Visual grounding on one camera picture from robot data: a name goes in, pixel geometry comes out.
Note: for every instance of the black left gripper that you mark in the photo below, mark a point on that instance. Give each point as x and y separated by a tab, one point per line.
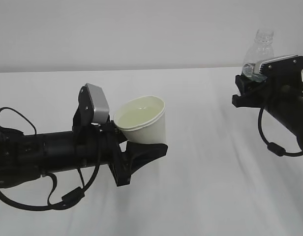
102	144

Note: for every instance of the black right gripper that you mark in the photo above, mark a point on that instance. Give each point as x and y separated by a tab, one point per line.
281	82

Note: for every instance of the white paper cup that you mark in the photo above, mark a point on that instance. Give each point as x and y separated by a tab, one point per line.
142	120

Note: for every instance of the clear water bottle green label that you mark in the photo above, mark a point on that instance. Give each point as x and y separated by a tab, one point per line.
261	49

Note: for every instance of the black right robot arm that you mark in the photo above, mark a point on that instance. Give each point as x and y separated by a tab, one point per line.
289	112

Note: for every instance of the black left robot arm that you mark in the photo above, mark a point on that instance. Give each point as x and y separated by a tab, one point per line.
25	158

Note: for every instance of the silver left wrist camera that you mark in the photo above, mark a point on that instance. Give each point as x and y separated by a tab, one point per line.
99	104

